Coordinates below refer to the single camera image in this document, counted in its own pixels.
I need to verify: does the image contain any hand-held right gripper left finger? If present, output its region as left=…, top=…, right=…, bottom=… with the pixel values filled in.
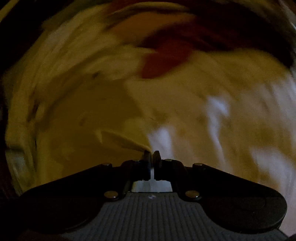
left=69, top=150, right=152, bottom=201

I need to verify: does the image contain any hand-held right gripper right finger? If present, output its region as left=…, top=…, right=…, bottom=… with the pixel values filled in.
left=153, top=150, right=234, bottom=202

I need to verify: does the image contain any yellow small garment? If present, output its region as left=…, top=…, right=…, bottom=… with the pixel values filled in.
left=35, top=79, right=154, bottom=186

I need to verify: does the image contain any white patterned bed sheet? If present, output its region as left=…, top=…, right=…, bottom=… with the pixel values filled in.
left=2, top=0, right=296, bottom=232

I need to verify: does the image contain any red garment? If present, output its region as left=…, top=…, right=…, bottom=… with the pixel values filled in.
left=136, top=21, right=232, bottom=80

